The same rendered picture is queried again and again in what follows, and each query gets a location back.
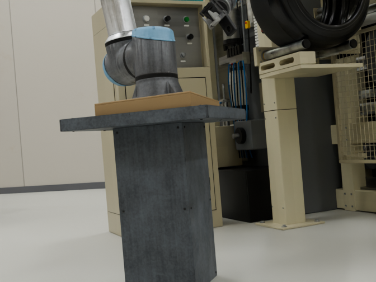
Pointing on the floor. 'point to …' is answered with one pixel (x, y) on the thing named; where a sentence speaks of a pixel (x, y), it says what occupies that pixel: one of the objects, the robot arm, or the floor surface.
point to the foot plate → (289, 224)
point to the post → (282, 146)
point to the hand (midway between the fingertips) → (213, 26)
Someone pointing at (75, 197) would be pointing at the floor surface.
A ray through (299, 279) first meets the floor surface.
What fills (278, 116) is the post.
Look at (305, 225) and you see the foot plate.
